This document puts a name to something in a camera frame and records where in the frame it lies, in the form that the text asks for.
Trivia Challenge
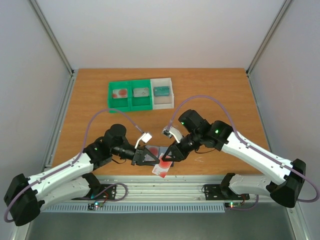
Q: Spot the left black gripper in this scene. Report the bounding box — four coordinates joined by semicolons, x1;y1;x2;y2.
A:
112;142;160;167

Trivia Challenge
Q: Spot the dark blue card holder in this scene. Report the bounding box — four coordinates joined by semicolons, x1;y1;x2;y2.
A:
142;145;168;166

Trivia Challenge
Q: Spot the red circle credit card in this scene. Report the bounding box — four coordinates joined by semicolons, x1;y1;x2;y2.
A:
152;160;173;178

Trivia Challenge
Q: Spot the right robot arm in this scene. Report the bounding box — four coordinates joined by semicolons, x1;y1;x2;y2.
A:
162;109;306;208

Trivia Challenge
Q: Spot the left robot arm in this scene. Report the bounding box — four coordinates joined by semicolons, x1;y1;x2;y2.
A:
3;124;160;227

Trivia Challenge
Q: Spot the teal card stack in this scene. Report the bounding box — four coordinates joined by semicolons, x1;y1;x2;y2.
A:
153;86;171;97

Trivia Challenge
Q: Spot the grey bird card stack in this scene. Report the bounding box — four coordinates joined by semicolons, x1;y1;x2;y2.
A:
132;87;150;98

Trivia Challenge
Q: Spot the red circle card stack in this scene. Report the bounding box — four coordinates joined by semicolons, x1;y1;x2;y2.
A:
112;88;128;99

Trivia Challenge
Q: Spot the white bin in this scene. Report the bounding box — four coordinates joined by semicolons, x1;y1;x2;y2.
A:
150;78;175;110

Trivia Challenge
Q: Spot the middle green bin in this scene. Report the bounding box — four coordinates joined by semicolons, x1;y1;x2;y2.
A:
130;79;153;112

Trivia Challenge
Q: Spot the green bin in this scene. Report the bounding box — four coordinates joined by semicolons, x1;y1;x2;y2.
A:
130;79;153;112
107;81;132;112

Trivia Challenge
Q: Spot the left green bin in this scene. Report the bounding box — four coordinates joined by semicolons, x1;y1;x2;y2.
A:
107;81;132;112

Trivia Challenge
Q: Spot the left circuit board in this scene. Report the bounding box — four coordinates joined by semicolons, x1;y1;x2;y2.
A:
87;202;104;211

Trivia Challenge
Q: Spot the circuit board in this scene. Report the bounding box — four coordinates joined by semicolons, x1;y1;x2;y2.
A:
87;202;104;211
224;201;243;209

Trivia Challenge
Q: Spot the right circuit board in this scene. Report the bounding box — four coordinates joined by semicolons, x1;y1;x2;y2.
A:
224;201;243;209

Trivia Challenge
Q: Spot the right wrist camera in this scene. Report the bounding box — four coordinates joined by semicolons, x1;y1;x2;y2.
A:
162;126;184;144

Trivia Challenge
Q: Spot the aluminium rail frame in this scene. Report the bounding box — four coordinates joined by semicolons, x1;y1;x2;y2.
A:
42;174;298;204

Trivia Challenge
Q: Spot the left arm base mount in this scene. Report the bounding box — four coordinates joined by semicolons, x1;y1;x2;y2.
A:
79;184;117;201

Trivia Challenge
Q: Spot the grey slotted cable duct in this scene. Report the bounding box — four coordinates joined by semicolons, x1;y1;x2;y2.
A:
45;202;225;214

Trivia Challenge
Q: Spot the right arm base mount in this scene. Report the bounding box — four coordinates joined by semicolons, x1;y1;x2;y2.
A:
201;184;250;201

